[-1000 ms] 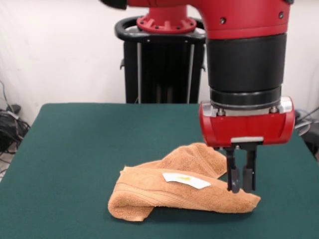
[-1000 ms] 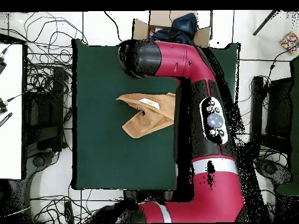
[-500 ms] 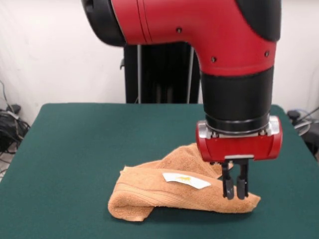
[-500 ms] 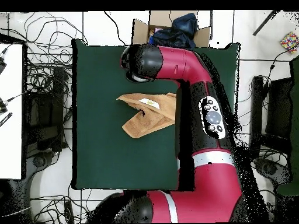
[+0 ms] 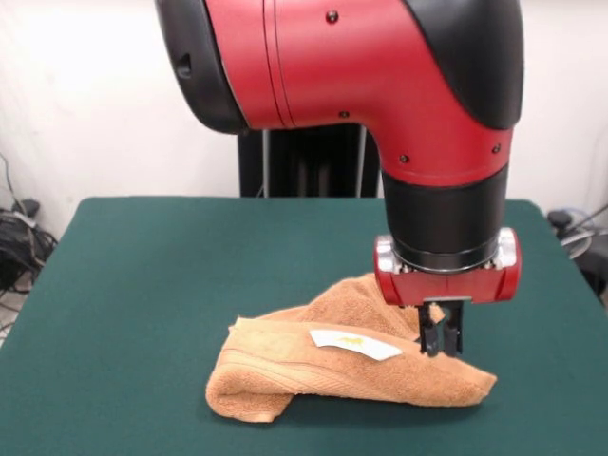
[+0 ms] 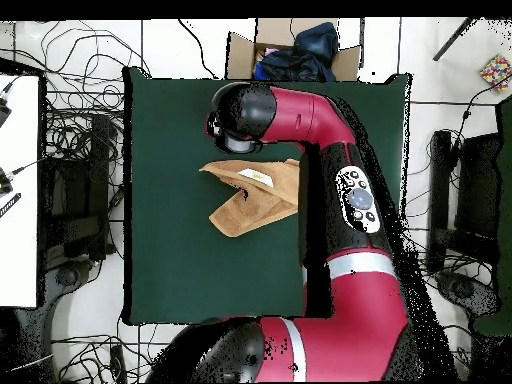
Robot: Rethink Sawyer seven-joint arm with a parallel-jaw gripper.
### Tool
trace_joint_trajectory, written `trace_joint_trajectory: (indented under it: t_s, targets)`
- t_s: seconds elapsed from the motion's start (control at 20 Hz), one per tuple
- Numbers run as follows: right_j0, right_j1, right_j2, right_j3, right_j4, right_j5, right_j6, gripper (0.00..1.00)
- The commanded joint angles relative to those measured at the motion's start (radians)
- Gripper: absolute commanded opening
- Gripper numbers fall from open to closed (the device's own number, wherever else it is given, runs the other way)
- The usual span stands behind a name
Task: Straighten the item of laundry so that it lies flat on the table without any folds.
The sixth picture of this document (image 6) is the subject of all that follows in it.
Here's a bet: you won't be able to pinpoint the dark blue clothing pile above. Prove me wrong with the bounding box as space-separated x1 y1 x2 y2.
253 21 341 82

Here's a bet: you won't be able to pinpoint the black metal bar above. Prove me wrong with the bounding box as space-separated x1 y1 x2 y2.
432 17 479 62

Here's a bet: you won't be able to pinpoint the black power strip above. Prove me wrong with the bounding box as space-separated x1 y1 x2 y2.
109 343 128 383

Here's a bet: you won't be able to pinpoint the green covered side table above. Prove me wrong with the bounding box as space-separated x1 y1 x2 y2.
471 95 512 337

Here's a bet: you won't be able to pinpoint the multicoloured patterned item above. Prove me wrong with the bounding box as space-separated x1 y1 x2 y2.
479 53 512 93

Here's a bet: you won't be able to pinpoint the black device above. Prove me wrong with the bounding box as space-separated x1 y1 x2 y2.
0 93 13 127
0 166 15 196

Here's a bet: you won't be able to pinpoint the black equipment rack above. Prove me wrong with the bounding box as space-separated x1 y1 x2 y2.
39 115 121 261
427 129 503 273

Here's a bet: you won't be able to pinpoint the black slotted bar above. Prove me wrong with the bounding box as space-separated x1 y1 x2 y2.
0 192 22 219

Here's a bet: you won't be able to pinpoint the black stand foot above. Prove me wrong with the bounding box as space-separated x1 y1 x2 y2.
435 271 501 321
41 257 99 317

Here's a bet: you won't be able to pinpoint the white side table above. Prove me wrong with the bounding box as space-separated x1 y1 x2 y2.
0 73 41 309

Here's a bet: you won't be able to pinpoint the orange terry towel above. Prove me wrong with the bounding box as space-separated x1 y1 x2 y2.
198 158 301 239

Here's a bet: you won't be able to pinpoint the brown cardboard box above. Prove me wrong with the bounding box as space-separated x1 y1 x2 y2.
225 17 363 82

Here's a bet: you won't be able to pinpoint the loose black floor cables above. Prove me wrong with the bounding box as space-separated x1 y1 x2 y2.
51 315 177 383
0 19 152 161

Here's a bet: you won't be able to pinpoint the dark green table cloth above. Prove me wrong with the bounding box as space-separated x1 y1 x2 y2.
123 67 411 327

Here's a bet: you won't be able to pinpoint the black cable tangle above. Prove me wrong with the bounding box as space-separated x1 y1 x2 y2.
403 223 495 381

